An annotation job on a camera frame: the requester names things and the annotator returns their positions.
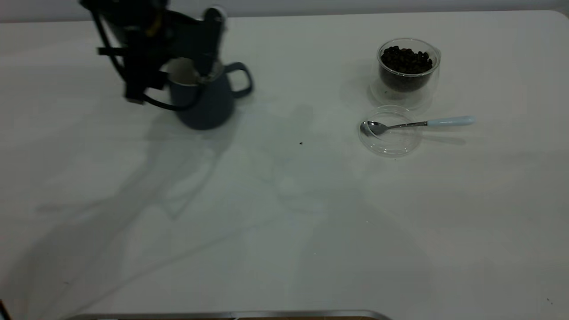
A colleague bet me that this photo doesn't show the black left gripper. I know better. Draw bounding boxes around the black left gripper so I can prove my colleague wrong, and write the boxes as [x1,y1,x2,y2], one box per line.
[80,0,227,106]

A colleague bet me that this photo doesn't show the dark grey ceramic mug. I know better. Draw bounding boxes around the dark grey ceramic mug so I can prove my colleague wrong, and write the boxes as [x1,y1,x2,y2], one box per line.
[167,58,254,131]

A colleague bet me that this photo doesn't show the clear round glass dish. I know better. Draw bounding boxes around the clear round glass dish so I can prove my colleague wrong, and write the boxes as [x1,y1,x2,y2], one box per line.
[358,105,423,157]

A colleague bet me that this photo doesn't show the metal spoon pale blue handle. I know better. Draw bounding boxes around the metal spoon pale blue handle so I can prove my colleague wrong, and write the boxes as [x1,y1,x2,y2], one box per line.
[360,116,476,136]

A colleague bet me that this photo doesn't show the roasted coffee beans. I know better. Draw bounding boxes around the roasted coffee beans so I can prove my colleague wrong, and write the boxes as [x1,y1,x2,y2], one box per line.
[380,46,434,93]

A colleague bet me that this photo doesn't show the silver metal edge strip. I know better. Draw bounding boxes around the silver metal edge strip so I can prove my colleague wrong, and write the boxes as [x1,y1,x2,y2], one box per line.
[64,310,393,320]

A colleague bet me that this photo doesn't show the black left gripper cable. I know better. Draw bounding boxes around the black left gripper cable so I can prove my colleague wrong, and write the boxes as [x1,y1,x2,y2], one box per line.
[90,9,206,112]

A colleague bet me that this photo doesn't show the double-wall glass cup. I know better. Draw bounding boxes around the double-wall glass cup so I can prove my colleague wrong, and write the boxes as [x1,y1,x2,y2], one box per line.
[370,38,441,111]

